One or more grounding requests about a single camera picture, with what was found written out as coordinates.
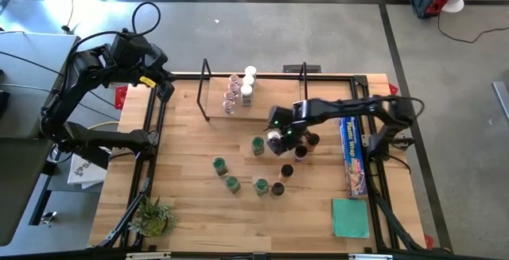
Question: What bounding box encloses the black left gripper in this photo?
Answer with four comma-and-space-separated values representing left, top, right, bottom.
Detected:
138, 55, 176, 103

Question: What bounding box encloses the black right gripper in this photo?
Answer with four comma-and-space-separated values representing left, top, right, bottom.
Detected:
268, 100, 309, 157

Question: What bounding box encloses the black-lid spice jar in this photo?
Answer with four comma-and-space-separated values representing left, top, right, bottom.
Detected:
293, 144, 309, 163
270, 181, 286, 199
279, 163, 295, 181
305, 133, 321, 153

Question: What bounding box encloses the green-lid spice jar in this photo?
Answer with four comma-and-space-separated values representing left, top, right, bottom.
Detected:
212, 157, 229, 177
251, 135, 266, 157
224, 175, 242, 195
254, 177, 270, 196

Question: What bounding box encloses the wooden shelf with black legs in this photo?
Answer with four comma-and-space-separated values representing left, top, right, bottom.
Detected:
196, 57, 310, 122

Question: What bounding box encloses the blue plastic wrap box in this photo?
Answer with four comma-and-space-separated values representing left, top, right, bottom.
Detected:
338, 115, 369, 200

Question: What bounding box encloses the teal square pad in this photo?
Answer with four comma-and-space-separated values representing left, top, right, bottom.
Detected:
331, 197, 371, 239

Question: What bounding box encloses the white printed box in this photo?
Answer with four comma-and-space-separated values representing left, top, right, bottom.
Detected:
66, 152, 109, 192

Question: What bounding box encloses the small succulent plant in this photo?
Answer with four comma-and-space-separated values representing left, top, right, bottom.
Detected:
126, 195, 179, 239

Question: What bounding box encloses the grey desk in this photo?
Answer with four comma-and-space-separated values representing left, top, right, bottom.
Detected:
0, 31, 83, 247

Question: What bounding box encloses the black desk device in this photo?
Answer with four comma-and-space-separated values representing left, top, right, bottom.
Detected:
0, 90, 11, 118

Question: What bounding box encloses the small metal clip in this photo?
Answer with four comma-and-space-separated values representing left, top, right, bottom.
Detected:
38, 210, 58, 227

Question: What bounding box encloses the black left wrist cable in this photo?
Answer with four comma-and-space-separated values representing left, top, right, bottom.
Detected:
63, 0, 162, 94

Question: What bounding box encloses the black metal table frame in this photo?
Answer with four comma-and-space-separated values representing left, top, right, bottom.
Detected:
89, 71, 454, 255

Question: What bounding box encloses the thin black cable with plug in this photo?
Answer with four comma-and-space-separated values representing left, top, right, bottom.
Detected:
59, 0, 76, 35

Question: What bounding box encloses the silver frame bracket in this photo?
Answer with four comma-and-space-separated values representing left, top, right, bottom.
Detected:
125, 250, 173, 260
347, 252, 395, 260

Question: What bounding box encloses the black desk cable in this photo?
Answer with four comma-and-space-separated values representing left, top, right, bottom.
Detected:
0, 50, 68, 78
0, 83, 60, 100

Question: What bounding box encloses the black floor cable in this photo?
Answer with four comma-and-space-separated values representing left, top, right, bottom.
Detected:
437, 12, 509, 45

